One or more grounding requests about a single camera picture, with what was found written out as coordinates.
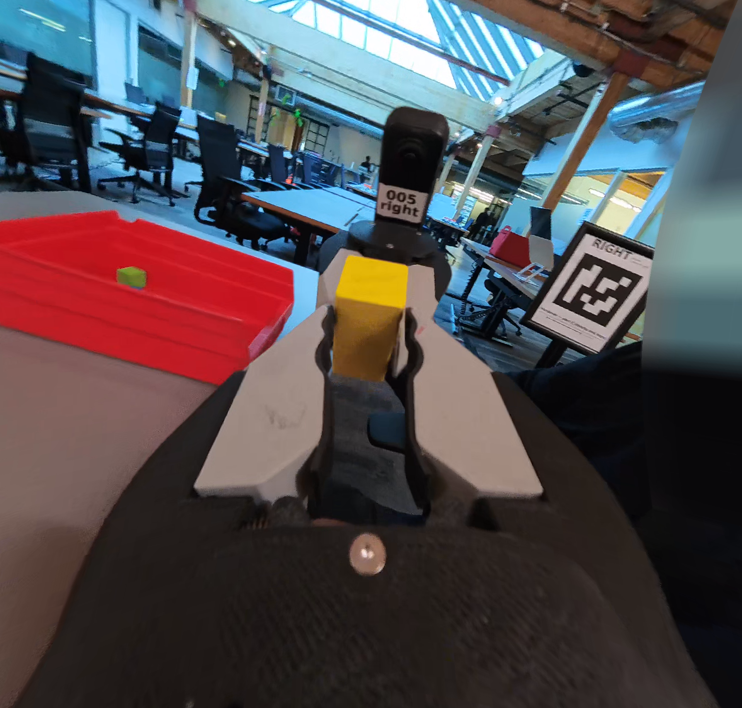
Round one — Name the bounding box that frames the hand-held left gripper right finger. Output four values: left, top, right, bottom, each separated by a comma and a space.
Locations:
400, 307, 546, 512

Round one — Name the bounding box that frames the yellow block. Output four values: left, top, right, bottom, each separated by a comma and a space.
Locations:
332, 256, 409, 382

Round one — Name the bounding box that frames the red bag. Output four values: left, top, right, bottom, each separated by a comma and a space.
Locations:
490, 226, 531, 268

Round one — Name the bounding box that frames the wooden post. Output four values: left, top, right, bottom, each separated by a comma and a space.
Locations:
539, 70, 630, 210

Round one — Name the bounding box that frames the wooden top desk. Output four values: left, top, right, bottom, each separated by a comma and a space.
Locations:
461, 235, 575, 344

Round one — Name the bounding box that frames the row of black office chairs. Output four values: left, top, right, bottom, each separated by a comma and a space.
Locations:
0, 52, 360, 251

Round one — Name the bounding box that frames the white top desk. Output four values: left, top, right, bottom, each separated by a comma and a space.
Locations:
240, 185, 380, 265

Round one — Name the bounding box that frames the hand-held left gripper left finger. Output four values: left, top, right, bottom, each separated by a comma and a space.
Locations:
193, 305, 335, 499

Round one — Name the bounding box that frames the pale board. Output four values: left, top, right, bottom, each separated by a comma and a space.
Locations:
529, 235, 572, 264

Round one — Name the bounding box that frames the red plastic bin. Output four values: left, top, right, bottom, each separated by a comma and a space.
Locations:
0, 209, 295, 385

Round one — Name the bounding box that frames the person's right forearm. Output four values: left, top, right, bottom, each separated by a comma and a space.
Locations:
504, 340, 647, 523

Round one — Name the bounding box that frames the black framed marker sign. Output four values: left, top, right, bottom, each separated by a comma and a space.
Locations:
519, 221, 656, 356

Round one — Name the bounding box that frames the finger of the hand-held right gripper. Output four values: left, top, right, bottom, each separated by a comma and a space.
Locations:
403, 263, 438, 317
317, 250, 349, 316

